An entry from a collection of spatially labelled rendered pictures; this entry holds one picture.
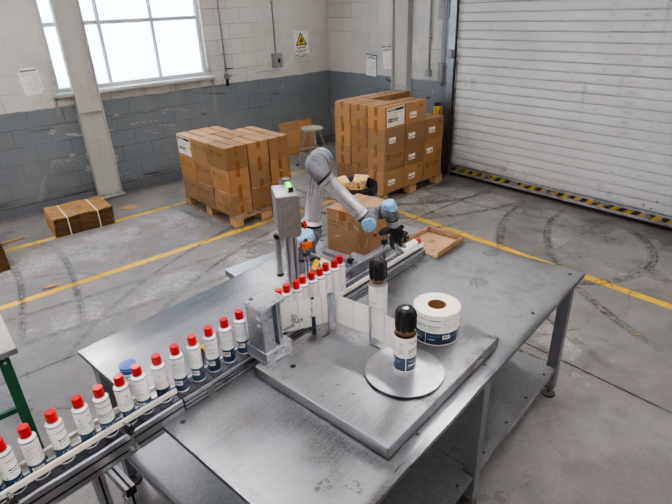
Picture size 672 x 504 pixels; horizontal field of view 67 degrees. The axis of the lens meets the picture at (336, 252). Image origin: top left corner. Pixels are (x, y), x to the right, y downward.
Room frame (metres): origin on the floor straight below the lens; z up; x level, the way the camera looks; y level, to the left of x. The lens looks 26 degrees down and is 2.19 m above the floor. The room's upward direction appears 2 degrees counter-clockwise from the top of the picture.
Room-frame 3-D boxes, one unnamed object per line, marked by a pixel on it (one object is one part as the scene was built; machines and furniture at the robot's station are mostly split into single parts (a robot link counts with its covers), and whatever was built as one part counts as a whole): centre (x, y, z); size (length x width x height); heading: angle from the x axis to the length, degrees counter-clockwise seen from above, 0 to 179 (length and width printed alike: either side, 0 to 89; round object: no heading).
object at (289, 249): (2.20, 0.21, 1.16); 0.04 x 0.04 x 0.67; 47
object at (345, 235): (2.85, -0.14, 0.99); 0.30 x 0.24 x 0.27; 139
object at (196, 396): (2.13, 0.07, 0.85); 1.65 x 0.11 x 0.05; 137
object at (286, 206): (2.11, 0.21, 1.38); 0.17 x 0.10 x 0.19; 12
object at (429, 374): (1.60, -0.25, 0.89); 0.31 x 0.31 x 0.01
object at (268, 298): (1.75, 0.29, 1.14); 0.14 x 0.11 x 0.01; 137
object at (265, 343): (1.76, 0.29, 1.01); 0.14 x 0.13 x 0.26; 137
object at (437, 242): (2.86, -0.60, 0.85); 0.30 x 0.26 x 0.04; 137
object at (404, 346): (1.60, -0.25, 1.04); 0.09 x 0.09 x 0.29
